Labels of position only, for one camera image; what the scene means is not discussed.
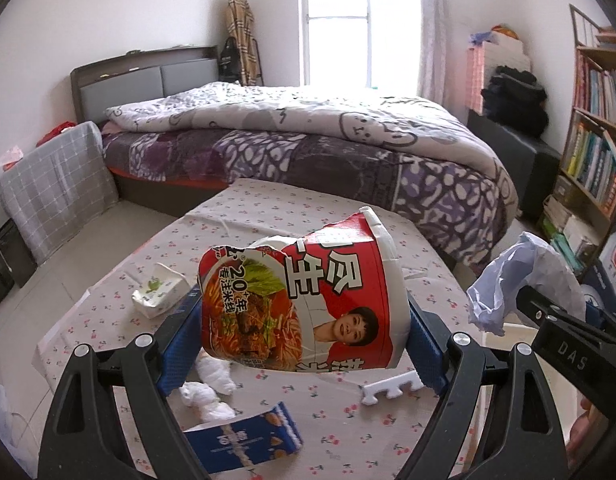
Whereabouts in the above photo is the stack of flat books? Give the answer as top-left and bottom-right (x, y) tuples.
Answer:
(540, 195), (608, 273)

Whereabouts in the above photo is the white paper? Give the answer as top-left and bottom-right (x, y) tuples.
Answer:
(466, 231), (588, 337)

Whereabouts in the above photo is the white cartoon print quilt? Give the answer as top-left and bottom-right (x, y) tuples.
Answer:
(104, 81), (518, 211)

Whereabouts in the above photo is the row of upright books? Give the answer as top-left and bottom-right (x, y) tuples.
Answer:
(562, 122), (616, 213)
(575, 55), (616, 128)

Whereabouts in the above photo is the crushed white carton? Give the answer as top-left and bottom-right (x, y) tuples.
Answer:
(132, 262), (189, 320)

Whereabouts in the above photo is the blue white printed carton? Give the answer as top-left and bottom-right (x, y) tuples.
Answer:
(582, 230), (616, 321)

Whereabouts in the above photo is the stack of pink boxes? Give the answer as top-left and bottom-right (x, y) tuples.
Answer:
(465, 30), (532, 113)

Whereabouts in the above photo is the window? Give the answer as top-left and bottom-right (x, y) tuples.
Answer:
(298, 0), (421, 93)

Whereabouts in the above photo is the white plastic bin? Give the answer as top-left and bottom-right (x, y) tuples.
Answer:
(480, 322), (603, 480)

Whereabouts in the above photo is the grey checked cloth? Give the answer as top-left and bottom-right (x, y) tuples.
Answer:
(0, 121), (120, 266)

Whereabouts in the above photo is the black bag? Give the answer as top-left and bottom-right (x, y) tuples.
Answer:
(218, 37), (245, 82)

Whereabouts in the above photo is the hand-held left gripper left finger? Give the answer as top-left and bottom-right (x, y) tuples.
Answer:
(37, 287), (211, 480)

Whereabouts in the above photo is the sheer curtain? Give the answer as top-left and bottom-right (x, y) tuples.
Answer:
(417, 0), (461, 111)

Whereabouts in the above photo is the white tissue wad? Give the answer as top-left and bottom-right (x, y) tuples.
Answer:
(178, 381), (237, 423)
(195, 352), (236, 393)

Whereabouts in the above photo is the black storage bench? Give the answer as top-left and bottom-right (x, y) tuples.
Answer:
(468, 110), (562, 218)

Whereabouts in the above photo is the floral cloth covered table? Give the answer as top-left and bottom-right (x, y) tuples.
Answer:
(34, 177), (488, 480)

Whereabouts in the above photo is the white foam puzzle piece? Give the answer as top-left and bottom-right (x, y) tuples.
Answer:
(360, 371), (423, 406)

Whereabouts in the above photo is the blue cardboard box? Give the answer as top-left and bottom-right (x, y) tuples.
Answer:
(183, 401), (305, 475)

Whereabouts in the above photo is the red instant noodle cup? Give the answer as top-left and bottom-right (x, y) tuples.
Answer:
(197, 206), (413, 372)

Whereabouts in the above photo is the black floor appliance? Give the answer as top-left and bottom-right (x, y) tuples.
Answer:
(0, 220), (39, 308)

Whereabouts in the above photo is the purple patterned blanket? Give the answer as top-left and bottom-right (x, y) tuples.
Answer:
(102, 130), (508, 267)

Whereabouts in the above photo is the plaid coat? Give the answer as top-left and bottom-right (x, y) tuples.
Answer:
(225, 0), (257, 86)

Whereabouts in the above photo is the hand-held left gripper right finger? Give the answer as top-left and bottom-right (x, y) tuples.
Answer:
(395, 302), (571, 480)

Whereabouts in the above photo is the bed with grey headboard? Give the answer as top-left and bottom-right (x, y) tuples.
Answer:
(70, 46), (518, 271)

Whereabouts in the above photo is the wooden bookshelf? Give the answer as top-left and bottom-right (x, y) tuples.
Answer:
(538, 4), (616, 281)

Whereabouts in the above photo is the pile of black clothes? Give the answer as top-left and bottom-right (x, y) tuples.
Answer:
(482, 65), (551, 138)

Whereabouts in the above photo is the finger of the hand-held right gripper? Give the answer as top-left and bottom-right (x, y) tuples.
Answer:
(582, 301), (612, 335)
(515, 285), (616, 347)

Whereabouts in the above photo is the red cloth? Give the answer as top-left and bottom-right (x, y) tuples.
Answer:
(40, 121), (79, 147)

